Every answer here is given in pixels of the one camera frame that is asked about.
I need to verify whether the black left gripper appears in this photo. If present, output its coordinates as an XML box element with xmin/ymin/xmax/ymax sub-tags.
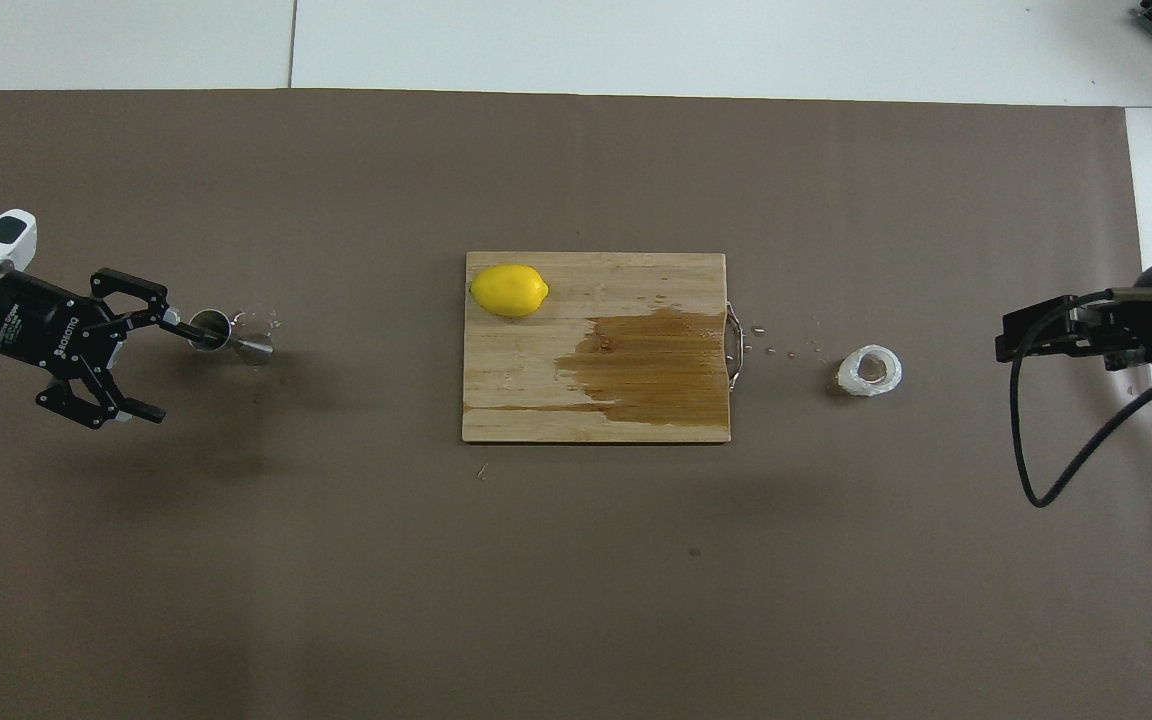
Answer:
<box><xmin>0</xmin><ymin>267</ymin><xmax>200</xmax><ymax>430</ymax></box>

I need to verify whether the steel double jigger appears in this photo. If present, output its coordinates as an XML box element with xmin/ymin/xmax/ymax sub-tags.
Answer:
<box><xmin>186</xmin><ymin>309</ymin><xmax>276</xmax><ymax>367</ymax></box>

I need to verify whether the small clear plastic cup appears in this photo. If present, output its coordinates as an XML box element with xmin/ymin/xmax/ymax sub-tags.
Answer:
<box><xmin>835</xmin><ymin>344</ymin><xmax>903</xmax><ymax>398</ymax></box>

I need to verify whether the yellow lemon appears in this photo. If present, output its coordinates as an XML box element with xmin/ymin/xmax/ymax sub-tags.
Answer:
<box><xmin>469</xmin><ymin>264</ymin><xmax>550</xmax><ymax>319</ymax></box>

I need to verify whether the wooden cutting board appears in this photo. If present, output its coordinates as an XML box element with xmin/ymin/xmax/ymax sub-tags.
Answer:
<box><xmin>462</xmin><ymin>252</ymin><xmax>733</xmax><ymax>444</ymax></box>

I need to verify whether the brown table mat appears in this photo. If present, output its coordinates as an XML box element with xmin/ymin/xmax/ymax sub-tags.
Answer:
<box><xmin>0</xmin><ymin>88</ymin><xmax>1152</xmax><ymax>720</ymax></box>

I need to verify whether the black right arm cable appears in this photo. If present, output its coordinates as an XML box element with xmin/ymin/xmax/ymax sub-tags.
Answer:
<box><xmin>1009</xmin><ymin>288</ymin><xmax>1152</xmax><ymax>509</ymax></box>

